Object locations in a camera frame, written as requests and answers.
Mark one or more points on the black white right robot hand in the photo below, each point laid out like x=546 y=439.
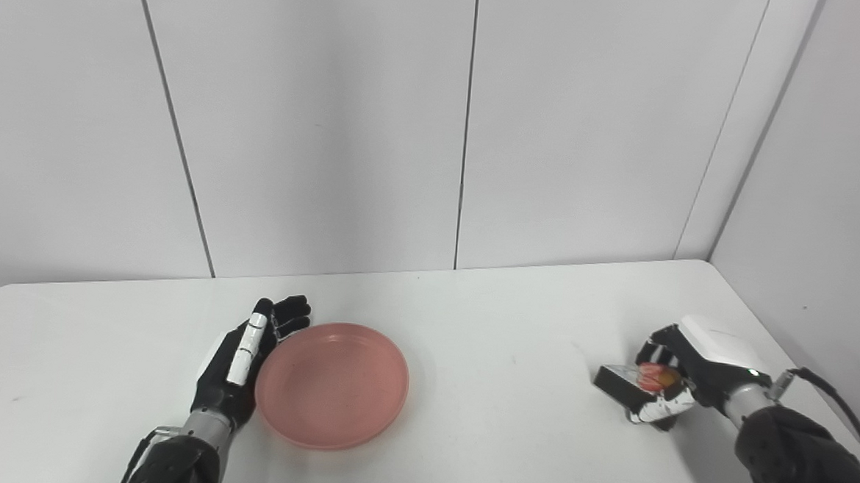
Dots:
x=714 y=359

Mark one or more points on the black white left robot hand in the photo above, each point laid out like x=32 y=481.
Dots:
x=216 y=388

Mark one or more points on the chocolate cake slice with fruit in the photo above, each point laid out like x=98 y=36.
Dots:
x=621 y=382

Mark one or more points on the pink round plate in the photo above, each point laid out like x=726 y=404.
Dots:
x=330 y=387

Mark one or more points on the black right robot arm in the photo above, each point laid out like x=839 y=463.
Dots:
x=801 y=460

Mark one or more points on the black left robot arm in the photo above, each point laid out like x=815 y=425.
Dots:
x=179 y=464

